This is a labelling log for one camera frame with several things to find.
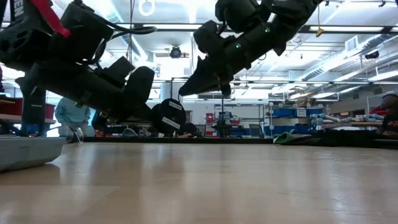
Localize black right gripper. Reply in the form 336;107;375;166
178;30;274;96

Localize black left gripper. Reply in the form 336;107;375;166
91;65;159;130

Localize black cord spool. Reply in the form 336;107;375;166
151;98;187;135

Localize black bar stand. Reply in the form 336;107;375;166
170;76;225;138

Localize person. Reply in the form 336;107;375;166
177;122;200;139
376;93;398;140
55;97;91;138

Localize blue storage bin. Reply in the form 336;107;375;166
264;124;313;136
269;107;324;118

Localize grey glove green cuff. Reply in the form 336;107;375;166
272;131;296;145

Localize yellow hanging tag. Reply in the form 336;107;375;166
316;12;325;38

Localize grey tool kit case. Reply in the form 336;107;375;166
0;136;67;172

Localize wooden shelf board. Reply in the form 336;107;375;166
0;113;57;124

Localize red plastic storage bin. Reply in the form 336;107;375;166
0;98;56;121

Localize person's headphones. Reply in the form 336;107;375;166
381;93;398;108

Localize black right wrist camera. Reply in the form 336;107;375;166
193;20;225;55

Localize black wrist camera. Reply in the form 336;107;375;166
95;55;136;88
193;20;225;55

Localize black overhead camera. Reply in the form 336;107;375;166
169;45;190;59

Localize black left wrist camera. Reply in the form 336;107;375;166
95;55;136;88

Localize small black wire loop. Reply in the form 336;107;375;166
46;125;85;144

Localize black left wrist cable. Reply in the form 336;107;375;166
93;14;158;63

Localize white ring light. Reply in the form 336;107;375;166
138;0;156;17

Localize black upright post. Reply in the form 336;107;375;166
21;71;47;138

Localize red cable strap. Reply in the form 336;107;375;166
30;0;72;39

